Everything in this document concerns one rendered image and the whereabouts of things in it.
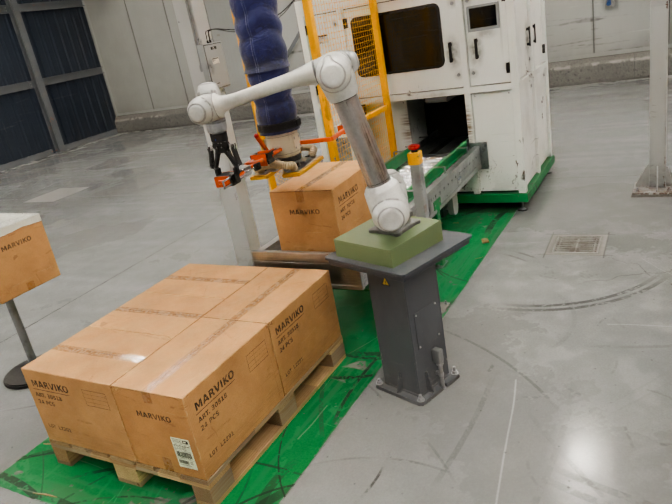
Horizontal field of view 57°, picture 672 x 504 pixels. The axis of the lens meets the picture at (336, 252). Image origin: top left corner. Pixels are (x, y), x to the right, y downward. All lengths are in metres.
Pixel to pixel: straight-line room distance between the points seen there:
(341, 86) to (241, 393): 1.36
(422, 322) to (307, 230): 0.90
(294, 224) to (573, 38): 8.83
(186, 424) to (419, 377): 1.13
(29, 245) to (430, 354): 2.38
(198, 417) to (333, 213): 1.34
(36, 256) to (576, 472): 3.08
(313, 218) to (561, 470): 1.74
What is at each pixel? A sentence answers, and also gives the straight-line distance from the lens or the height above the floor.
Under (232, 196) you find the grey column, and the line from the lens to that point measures 4.53.
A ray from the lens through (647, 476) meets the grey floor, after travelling 2.73.
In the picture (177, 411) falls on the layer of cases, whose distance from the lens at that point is 2.57.
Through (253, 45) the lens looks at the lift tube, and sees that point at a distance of 3.18.
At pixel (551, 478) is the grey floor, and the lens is 2.68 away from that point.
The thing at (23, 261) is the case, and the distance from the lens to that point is 4.01.
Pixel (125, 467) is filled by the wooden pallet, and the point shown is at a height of 0.10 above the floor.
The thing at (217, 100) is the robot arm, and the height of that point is 1.56.
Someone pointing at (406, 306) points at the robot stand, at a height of 0.51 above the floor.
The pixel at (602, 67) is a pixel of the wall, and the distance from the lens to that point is 11.59.
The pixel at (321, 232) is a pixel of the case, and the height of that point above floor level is 0.71.
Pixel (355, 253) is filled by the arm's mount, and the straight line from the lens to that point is 2.80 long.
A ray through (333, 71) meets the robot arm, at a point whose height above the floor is 1.60.
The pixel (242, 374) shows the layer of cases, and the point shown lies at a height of 0.43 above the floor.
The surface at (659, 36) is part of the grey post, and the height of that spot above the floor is 1.23.
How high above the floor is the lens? 1.79
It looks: 21 degrees down
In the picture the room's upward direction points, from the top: 11 degrees counter-clockwise
